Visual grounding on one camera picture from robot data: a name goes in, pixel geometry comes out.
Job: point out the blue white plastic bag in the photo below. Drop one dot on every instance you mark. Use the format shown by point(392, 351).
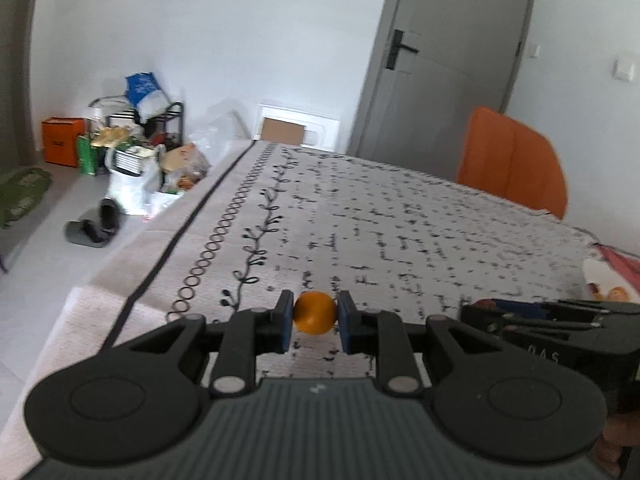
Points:
point(146, 96)

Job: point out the right human hand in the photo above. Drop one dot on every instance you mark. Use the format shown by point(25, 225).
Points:
point(620, 431)

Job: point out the white round plate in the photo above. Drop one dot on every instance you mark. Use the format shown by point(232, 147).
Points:
point(597, 271)

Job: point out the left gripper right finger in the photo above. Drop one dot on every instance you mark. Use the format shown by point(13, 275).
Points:
point(381, 335)

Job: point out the green bag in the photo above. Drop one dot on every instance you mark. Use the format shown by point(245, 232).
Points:
point(87, 154)

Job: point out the grey door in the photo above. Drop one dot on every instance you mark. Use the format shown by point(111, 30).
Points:
point(415, 117)

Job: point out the red orange mat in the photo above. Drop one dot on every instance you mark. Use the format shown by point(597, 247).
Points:
point(627, 267)

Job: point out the small orange tangerine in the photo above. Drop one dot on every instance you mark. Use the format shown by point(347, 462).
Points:
point(315, 313)

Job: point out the black slippers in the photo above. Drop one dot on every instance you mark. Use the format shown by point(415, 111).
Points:
point(98, 230)

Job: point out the orange box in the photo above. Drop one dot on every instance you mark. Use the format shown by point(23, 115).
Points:
point(59, 140)

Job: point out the patterned grey tablecloth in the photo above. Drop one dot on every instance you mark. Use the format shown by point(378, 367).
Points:
point(273, 218)

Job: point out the white foam packaging board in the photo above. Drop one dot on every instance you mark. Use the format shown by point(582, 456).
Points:
point(283, 125)

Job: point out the peeled pomelo segment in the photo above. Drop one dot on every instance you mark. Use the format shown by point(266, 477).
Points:
point(615, 294)

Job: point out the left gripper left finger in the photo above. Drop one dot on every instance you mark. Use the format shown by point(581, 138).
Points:
point(247, 335)

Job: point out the orange chair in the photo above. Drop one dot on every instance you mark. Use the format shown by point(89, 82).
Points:
point(507, 159)

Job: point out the black door handle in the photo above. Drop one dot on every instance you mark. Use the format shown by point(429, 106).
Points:
point(396, 46)

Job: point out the black metal rack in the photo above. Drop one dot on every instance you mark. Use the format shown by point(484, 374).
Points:
point(113, 117)

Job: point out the white shopping bag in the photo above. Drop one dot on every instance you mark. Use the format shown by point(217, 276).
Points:
point(132, 192)

